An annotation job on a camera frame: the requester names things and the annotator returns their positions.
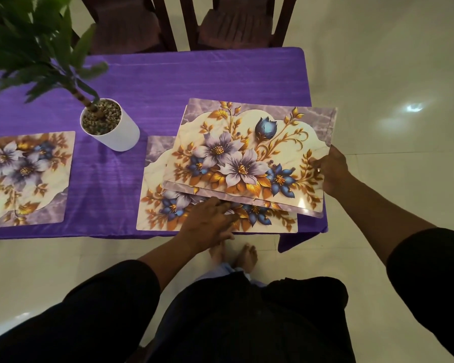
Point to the purple tablecloth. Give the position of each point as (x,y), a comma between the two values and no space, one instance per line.
(212,75)

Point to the person's light blue trousers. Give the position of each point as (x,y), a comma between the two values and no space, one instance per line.
(227,274)

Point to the green plant in white pot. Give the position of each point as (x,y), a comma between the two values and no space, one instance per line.
(121,136)

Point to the person's left foot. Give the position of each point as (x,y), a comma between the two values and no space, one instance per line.
(217,253)

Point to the person's right foot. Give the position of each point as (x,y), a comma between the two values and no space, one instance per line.
(246,258)

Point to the person's black shirt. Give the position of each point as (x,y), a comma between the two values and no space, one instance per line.
(249,321)

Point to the person's right forearm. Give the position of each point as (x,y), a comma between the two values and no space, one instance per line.
(386,219)

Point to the brown plastic armchair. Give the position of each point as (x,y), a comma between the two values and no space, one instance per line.
(234,30)
(125,30)

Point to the person's left hand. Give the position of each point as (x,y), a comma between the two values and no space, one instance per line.
(208,226)

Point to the person's right hand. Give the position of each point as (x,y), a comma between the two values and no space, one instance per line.
(335,173)

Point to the person's foot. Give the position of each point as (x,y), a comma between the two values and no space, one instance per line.
(217,253)
(246,258)

